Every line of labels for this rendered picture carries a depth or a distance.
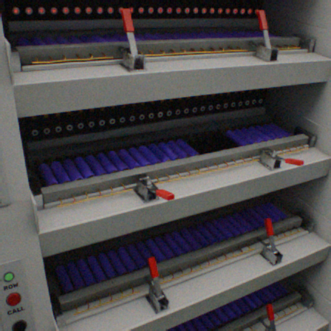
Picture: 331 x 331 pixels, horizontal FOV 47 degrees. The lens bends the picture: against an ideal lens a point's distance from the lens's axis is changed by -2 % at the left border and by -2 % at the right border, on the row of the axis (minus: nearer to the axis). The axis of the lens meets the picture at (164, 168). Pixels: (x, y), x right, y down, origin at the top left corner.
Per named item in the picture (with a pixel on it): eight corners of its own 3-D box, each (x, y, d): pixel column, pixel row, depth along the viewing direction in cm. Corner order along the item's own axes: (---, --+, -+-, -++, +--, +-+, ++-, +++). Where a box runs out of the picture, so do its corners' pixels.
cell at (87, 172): (83, 165, 68) (97, 183, 63) (74, 166, 67) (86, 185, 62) (83, 156, 67) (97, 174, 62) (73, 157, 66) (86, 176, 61)
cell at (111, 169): (105, 160, 69) (120, 179, 65) (95, 162, 69) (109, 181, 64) (106, 151, 68) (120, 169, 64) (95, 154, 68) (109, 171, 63)
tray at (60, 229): (326, 175, 81) (340, 136, 77) (41, 258, 54) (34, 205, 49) (264, 135, 96) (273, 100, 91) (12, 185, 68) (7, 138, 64)
